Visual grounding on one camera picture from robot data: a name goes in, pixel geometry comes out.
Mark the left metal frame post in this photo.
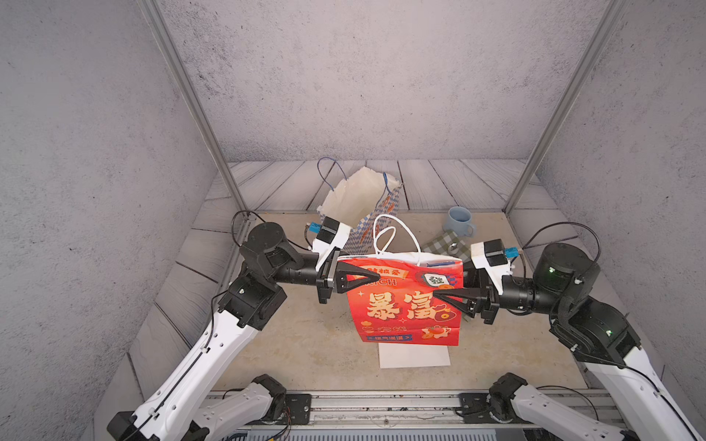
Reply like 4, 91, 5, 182
137, 0, 247, 209

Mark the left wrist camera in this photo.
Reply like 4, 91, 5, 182
308, 216, 351, 270

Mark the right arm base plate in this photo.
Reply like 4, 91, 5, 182
454, 392, 493, 424

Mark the blue checkered paper bag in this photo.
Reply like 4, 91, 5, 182
316, 156, 403, 255

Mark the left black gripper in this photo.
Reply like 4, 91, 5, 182
265, 254, 375, 309

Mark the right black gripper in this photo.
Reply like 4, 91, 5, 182
435, 261, 570, 328

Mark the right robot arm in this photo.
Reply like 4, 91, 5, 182
433, 240, 701, 440

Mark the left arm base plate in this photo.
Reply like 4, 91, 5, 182
277, 393, 313, 426

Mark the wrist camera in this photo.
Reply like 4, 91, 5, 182
308, 216, 351, 270
471, 239, 520, 296

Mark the light blue mug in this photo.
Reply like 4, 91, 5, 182
443, 206, 476, 237

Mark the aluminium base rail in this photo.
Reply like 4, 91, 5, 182
208, 388, 635, 441

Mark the white happy every day bag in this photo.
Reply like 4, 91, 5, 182
378, 343, 450, 369

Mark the metal frame post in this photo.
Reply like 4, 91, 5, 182
503, 0, 628, 216
137, 0, 247, 209

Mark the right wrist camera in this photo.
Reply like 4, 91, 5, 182
471, 239, 520, 296

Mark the green checkered cloth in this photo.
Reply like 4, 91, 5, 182
421, 231, 472, 262

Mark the red and white paper bag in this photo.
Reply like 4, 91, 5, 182
340, 214, 463, 347

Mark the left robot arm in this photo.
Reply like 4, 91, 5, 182
107, 218, 380, 440

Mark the right metal frame post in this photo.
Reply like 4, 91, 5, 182
503, 0, 628, 216

